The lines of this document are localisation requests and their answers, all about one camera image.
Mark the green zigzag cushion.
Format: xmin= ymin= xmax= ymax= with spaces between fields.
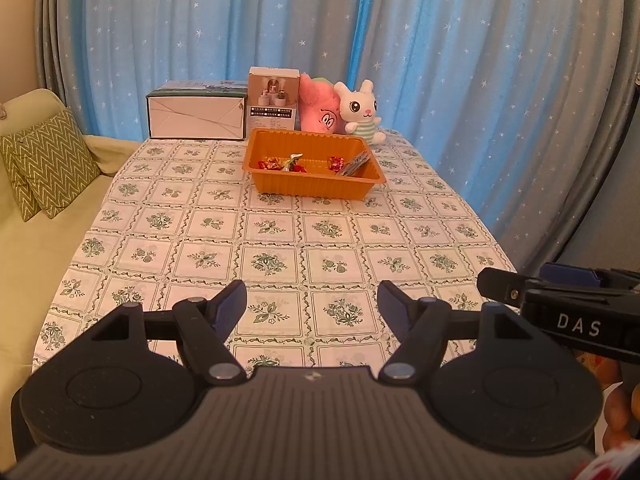
xmin=0 ymin=107 xmax=101 ymax=219
xmin=0 ymin=137 xmax=42 ymax=222

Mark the pink plush toy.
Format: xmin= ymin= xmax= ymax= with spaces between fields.
xmin=298 ymin=74 xmax=346 ymax=136

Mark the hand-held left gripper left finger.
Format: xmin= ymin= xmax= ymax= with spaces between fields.
xmin=90 ymin=280 xmax=248 ymax=387

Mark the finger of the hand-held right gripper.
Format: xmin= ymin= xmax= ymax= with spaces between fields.
xmin=476 ymin=267 xmax=541 ymax=309
xmin=539 ymin=261 xmax=640 ymax=295

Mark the white and green cardboard box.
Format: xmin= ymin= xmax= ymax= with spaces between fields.
xmin=146 ymin=80 xmax=249 ymax=141

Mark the red and white clothing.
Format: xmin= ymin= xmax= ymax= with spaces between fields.
xmin=570 ymin=447 xmax=640 ymax=480

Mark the blue star curtain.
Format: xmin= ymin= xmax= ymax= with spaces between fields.
xmin=35 ymin=0 xmax=640 ymax=281

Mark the small beige product box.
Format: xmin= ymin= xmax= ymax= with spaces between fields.
xmin=247 ymin=66 xmax=301 ymax=133

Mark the white rabbit plush toy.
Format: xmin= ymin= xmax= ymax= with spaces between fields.
xmin=333 ymin=80 xmax=388 ymax=145

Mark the person's right hand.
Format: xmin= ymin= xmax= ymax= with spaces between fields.
xmin=602 ymin=360 xmax=640 ymax=452

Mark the floral checked tablecloth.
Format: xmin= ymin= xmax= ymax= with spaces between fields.
xmin=32 ymin=127 xmax=518 ymax=371

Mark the pale yellow sofa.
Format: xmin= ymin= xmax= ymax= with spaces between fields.
xmin=0 ymin=87 xmax=143 ymax=461

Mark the clear packet of dark snacks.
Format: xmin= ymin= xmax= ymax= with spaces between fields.
xmin=342 ymin=152 xmax=372 ymax=177

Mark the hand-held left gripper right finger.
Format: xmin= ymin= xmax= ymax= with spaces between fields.
xmin=376 ymin=280 xmax=528 ymax=387

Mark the orange plastic tray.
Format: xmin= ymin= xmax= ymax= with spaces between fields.
xmin=242 ymin=128 xmax=387 ymax=198

